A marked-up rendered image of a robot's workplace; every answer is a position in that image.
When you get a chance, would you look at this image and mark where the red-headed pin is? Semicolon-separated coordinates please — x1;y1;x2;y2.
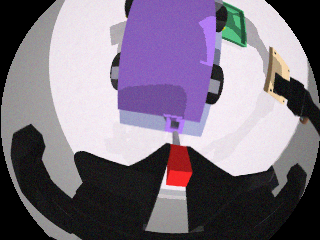
167;131;192;187

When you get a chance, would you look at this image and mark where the purple trolley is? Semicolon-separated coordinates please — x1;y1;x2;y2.
109;0;228;135

